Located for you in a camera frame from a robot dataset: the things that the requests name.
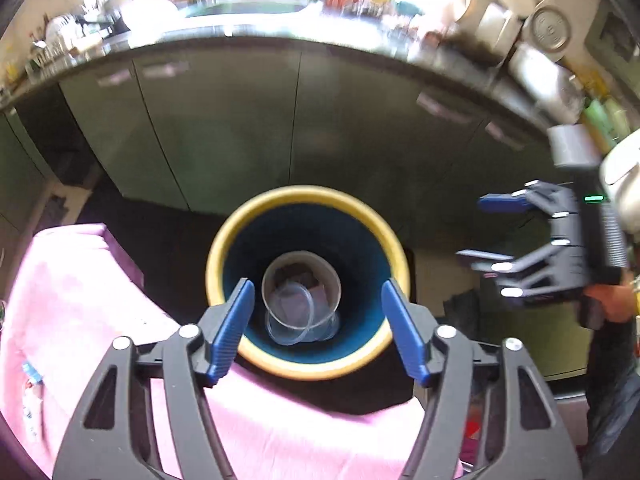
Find clear plastic bowl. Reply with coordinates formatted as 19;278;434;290
265;282;342;347

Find clear plastic cup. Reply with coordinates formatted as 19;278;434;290
261;251;343;328

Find green bottles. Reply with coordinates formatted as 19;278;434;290
581;97;632;139

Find dark kitchen countertop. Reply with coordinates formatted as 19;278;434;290
0;17;586;131

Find small printed wrapper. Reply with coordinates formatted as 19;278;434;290
20;360;47;443

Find person's dark clothing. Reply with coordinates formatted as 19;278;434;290
582;317;640;478

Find steel sink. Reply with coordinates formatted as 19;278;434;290
184;0;309;19

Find round metal lid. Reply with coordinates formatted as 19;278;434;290
529;1;574;54

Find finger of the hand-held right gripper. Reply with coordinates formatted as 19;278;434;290
456;237;588;307
477;180;583;222

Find pink tablecloth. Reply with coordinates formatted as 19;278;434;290
0;222;463;480

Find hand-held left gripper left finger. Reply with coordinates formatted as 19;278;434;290
52;277;256;480

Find green base cabinets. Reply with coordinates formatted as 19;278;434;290
0;40;593;381

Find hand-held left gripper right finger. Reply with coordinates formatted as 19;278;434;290
381;279;583;480

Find person's right hand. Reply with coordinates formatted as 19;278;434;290
584;272;640;324

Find steel pot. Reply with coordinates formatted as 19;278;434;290
509;44;585;122

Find white plate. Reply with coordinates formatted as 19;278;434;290
121;0;179;32

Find silver cabinet handle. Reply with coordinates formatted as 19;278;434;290
97;71;136;87
416;92;473;123
485;121;526;150
142;61;190;77

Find yellow rimmed blue waste bin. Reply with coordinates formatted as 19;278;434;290
205;185;413;382

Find dish rack with dishes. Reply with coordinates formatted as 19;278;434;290
42;12;101;50

